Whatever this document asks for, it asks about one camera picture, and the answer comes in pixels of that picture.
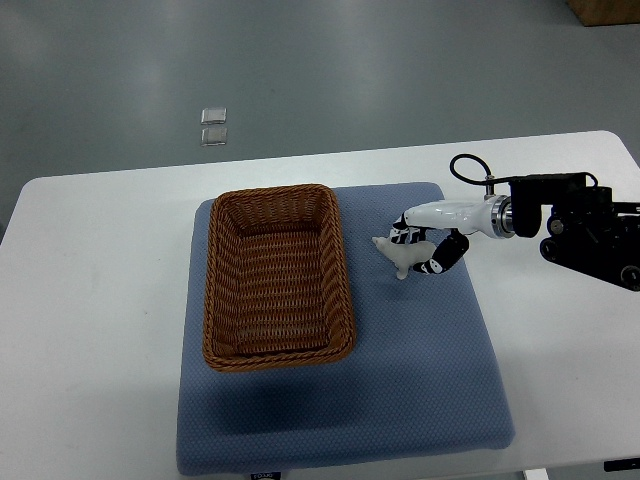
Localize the white toy bear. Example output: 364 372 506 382
371 237 436 280

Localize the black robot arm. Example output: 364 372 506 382
449 153 639 292

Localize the upper metal floor plate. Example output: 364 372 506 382
201 107 227 125

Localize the blue quilted mat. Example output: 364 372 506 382
177 182 515 476

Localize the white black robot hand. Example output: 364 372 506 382
390 200 498 274

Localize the brown wicker basket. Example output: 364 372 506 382
202 184 356 373

